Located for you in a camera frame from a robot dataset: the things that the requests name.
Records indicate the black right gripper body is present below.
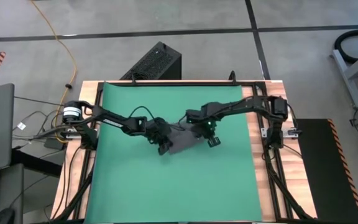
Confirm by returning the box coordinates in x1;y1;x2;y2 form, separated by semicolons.
192;119;222;148

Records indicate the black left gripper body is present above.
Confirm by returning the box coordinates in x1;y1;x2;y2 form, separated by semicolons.
145;116;175;156

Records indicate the grey towel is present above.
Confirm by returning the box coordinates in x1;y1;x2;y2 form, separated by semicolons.
168;121;206;156

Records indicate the green table mat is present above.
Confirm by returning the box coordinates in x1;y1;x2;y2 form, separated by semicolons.
83;82;264;224

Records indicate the black computer tower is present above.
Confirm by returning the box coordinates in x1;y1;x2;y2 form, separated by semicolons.
119;41;182;81

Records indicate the grey power adapter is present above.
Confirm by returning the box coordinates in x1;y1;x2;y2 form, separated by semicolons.
44;136;65;151

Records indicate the black desk crossbar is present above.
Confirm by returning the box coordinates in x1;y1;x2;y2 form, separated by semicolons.
11;149;63;178

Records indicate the grey metal stand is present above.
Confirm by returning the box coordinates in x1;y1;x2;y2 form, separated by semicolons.
330;43;358;109

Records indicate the grey desk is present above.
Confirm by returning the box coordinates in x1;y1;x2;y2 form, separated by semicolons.
0;163;24;224

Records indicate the black computer mouse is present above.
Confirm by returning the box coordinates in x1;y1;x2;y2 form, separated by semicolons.
0;207;17;224

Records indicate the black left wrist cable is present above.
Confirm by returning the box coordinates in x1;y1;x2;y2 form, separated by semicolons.
128;105;155;121

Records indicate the black aluminium table frame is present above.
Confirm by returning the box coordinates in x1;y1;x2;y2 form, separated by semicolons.
53;79;318;224

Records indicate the yellow floor cable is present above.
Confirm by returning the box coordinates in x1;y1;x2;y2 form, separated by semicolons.
29;0;78;144

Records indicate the black vacuum hose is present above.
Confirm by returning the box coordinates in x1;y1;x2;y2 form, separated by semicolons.
334;29;358;65

